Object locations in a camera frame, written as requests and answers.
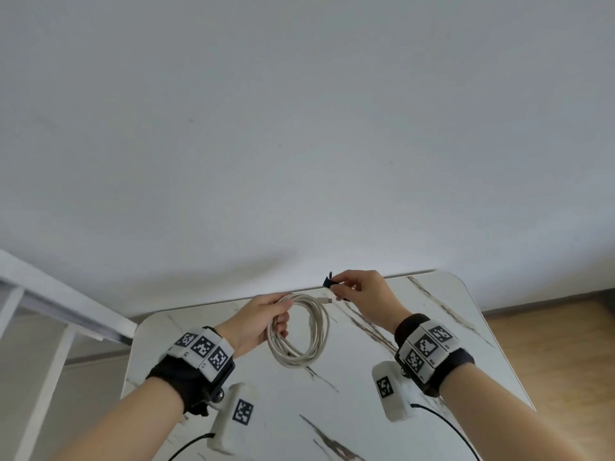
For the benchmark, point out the person's right hand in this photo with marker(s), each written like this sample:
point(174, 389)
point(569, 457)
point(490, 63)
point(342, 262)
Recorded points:
point(374, 297)

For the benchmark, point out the person's left hand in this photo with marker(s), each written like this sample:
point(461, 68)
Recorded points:
point(245, 324)

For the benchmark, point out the person's right thumb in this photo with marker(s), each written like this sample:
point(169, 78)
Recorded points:
point(342, 284)

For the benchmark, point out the person's left thumb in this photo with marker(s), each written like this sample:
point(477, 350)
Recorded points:
point(276, 300)

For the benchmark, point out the person's left forearm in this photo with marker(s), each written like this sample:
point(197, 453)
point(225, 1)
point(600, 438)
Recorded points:
point(120, 427)

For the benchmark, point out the person's right forearm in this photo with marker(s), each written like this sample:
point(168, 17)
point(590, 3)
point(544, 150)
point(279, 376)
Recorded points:
point(499, 417)

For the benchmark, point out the black wristband with marker blocks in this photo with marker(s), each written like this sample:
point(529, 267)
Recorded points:
point(202, 355)
point(427, 348)

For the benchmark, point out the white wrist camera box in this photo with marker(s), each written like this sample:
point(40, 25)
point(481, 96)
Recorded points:
point(235, 417)
point(391, 391)

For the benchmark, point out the white railing frame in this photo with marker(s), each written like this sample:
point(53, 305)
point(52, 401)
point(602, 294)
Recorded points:
point(53, 302)

